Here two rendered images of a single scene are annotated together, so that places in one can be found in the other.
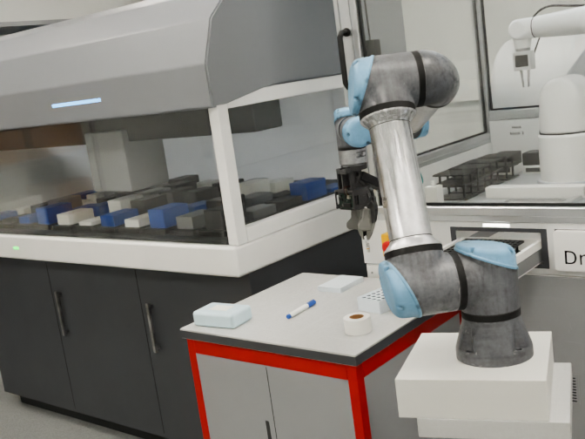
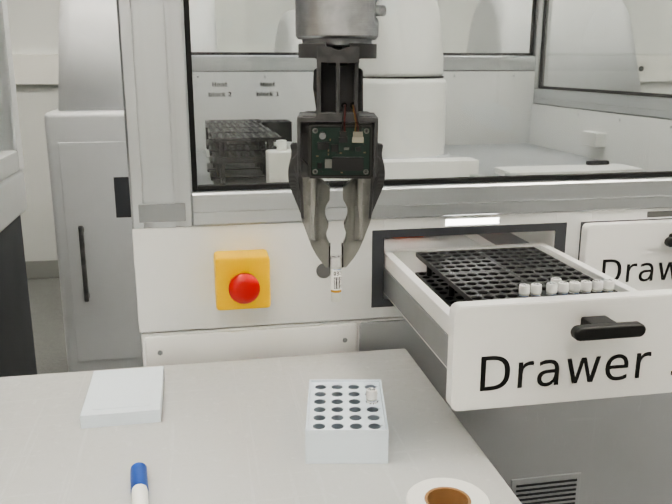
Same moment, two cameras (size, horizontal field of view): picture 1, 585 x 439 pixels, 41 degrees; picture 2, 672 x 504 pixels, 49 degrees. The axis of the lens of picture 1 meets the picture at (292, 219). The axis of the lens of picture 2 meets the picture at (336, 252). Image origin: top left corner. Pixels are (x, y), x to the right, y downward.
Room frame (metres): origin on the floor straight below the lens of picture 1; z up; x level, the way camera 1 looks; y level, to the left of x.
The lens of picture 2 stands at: (1.69, 0.36, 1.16)
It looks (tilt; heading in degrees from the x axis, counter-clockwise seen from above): 14 degrees down; 309
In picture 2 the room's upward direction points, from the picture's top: straight up
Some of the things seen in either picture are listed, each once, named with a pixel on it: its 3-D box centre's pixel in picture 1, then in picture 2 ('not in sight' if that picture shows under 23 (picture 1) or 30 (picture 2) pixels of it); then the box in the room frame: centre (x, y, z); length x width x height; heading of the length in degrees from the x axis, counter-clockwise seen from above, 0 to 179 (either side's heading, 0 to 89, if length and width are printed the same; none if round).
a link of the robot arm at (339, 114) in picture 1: (349, 128); not in sight; (2.12, -0.19, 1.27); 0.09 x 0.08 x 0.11; 5
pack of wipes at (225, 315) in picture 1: (222, 314); not in sight; (2.19, 0.24, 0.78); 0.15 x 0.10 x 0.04; 54
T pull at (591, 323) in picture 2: not in sight; (601, 326); (1.91, -0.34, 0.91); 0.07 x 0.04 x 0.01; 49
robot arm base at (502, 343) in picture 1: (492, 330); not in sight; (1.50, -0.37, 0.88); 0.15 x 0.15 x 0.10
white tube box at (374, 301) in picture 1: (383, 299); (345, 418); (2.14, -0.22, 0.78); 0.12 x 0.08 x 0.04; 129
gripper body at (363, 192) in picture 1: (354, 186); (337, 112); (2.12, -0.18, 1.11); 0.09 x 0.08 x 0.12; 129
